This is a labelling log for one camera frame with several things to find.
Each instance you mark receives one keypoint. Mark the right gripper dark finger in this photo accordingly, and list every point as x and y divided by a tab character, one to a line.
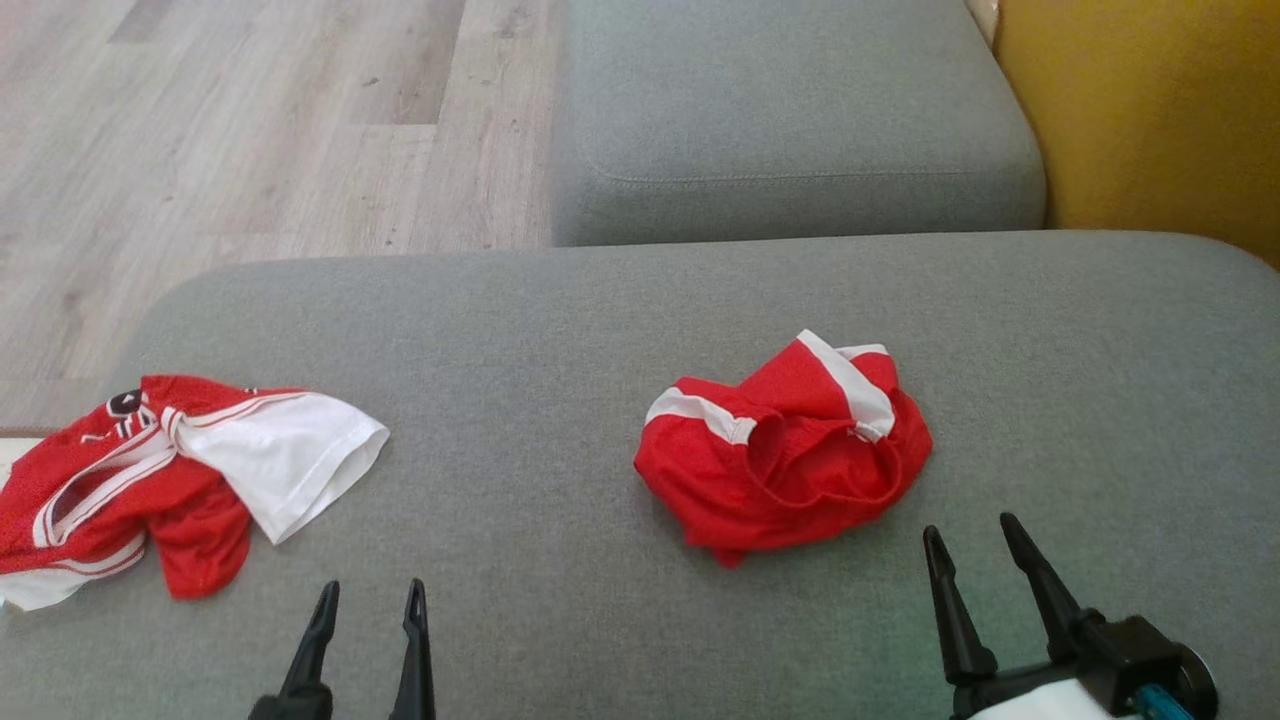
958	630
1045	590

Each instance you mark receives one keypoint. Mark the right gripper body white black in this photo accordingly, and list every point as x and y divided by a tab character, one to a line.
1130	660

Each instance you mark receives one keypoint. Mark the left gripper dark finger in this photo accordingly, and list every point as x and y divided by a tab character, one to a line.
415	660
305	660

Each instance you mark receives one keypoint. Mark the red jersey with white sleeves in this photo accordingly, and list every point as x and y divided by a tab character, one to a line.
190	500

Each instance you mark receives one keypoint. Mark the red shorts with white stripes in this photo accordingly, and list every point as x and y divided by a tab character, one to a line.
800	470

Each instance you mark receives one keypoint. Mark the white laundry basket brown rim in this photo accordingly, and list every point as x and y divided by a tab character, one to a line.
8	455

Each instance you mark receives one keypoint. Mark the large grey sofa seat cushion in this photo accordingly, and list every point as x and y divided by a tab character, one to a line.
600	330

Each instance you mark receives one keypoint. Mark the yellow furniture panel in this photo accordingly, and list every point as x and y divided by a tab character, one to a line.
1160	110

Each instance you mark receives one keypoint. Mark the small grey sofa cushion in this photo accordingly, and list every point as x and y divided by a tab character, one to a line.
790	100

